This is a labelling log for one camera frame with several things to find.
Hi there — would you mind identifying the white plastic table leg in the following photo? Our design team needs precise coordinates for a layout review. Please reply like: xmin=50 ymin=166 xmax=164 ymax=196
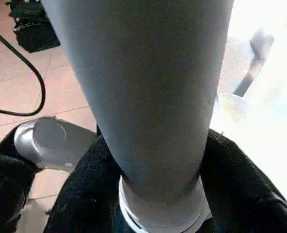
xmin=41 ymin=0 xmax=235 ymax=233

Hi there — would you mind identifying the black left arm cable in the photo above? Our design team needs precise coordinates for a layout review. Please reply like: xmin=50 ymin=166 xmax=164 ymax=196
xmin=0 ymin=23 xmax=46 ymax=117

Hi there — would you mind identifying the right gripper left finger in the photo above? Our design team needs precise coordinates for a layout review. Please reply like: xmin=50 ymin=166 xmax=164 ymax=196
xmin=45 ymin=132 xmax=125 ymax=233

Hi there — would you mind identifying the white plastic table top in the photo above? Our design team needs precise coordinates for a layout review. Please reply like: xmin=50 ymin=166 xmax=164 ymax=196
xmin=206 ymin=0 xmax=287 ymax=209

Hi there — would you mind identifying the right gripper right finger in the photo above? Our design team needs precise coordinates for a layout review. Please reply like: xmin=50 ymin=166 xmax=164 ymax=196
xmin=199 ymin=128 xmax=287 ymax=233

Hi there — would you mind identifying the black fabric bag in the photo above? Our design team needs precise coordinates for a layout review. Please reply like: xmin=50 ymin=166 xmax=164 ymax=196
xmin=9 ymin=0 xmax=61 ymax=53

